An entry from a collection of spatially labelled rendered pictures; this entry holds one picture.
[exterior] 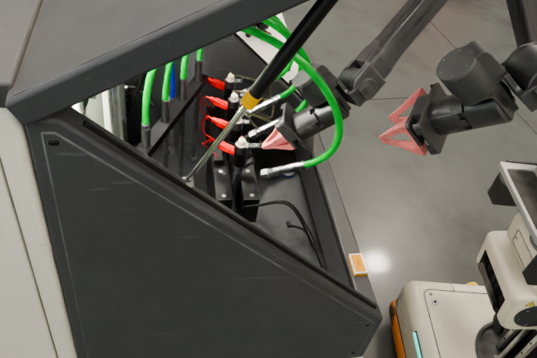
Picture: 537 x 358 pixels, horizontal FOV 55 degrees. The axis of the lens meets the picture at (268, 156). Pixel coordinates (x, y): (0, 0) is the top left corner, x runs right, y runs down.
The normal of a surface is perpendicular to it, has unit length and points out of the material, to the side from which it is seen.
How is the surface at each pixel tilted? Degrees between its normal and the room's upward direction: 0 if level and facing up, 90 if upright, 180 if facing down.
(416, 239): 0
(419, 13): 63
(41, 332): 90
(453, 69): 51
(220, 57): 90
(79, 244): 90
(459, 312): 0
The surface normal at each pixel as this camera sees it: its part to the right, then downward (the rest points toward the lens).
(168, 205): 0.15, 0.69
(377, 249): 0.14, -0.73
